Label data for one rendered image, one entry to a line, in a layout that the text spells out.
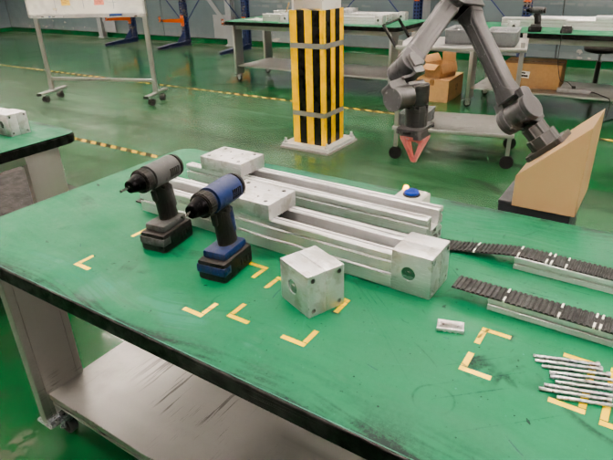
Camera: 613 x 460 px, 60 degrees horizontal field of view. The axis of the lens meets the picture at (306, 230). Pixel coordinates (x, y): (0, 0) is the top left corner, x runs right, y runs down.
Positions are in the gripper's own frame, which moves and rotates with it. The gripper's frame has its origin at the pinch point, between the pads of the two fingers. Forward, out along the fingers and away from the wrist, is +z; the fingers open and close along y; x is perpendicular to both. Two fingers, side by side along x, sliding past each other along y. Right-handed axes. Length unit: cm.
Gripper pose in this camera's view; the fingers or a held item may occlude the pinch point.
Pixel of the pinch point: (413, 159)
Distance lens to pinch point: 146.1
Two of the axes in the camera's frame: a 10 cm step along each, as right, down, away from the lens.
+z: 0.3, 9.0, 4.4
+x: 8.3, 2.3, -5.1
